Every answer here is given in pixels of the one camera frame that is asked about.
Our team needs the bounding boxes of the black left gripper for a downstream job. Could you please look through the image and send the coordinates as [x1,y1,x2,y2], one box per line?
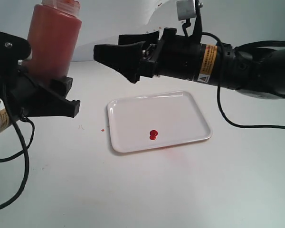
[0,32,80,118]

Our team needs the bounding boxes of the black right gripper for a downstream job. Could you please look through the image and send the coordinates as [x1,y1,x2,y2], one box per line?
[94,28,203,83]

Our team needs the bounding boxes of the red sauce squeeze bottle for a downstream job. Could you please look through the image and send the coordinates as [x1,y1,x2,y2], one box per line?
[24,0,82,81]

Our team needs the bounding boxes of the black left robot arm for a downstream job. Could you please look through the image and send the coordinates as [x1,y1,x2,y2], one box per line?
[0,32,80,133]

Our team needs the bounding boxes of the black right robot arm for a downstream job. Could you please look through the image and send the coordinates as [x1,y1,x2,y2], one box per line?
[94,28,285,99]

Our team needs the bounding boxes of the red sauce blob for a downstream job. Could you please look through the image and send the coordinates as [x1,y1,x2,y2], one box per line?
[149,130,158,140]

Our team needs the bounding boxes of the white rectangular plastic tray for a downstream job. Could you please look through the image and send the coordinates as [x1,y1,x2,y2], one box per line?
[107,91,212,153]

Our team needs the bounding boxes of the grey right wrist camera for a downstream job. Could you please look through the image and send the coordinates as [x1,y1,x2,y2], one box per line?
[176,0,197,21]

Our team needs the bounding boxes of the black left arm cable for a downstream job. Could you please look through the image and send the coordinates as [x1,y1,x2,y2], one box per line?
[0,80,36,212]

